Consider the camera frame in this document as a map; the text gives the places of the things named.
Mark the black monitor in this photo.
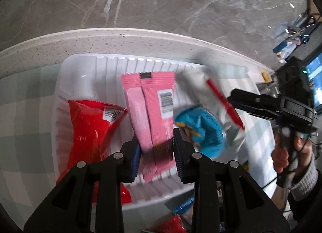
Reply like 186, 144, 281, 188
294, 24, 322, 115

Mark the blue snack packet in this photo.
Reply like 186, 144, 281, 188
174, 106, 227, 159

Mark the person's right hand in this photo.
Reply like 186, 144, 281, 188
271, 132, 314, 174

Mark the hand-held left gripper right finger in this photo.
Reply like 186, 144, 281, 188
173, 128, 291, 233

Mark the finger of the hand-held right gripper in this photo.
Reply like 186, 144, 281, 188
228, 88, 285, 110
248, 109, 281, 123

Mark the white and red snack bag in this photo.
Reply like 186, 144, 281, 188
176, 68, 248, 153

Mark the blue wrapper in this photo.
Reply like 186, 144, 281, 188
173, 195, 195, 215

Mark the person's right forearm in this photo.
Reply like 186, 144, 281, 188
287, 156, 322, 223

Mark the red snack packet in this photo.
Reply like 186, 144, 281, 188
56, 100, 132, 204

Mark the red wrapper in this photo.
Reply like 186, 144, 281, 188
141, 214, 187, 233

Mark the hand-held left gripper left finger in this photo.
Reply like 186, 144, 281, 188
24, 141, 141, 233

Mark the white plastic tray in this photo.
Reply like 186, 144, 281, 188
52, 53, 252, 211

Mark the blue desk clutter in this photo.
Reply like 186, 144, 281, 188
273, 13, 311, 60

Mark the pink snack packet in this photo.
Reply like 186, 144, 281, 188
120, 72, 176, 183

